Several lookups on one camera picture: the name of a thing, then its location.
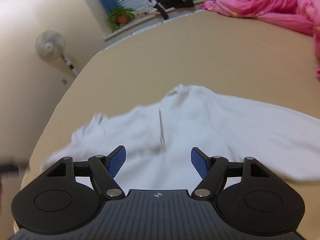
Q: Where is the white standing fan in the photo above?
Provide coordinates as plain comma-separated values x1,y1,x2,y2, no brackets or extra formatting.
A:
35,29,79,76

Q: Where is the white long-sleeve shirt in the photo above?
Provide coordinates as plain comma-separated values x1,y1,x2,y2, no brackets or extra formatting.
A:
42,85,319,191

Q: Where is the pink floral quilt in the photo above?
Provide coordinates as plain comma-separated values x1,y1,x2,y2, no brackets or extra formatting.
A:
198,0,320,81

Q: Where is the potted green plant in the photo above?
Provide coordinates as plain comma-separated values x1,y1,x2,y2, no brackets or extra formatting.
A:
108,7,136,32

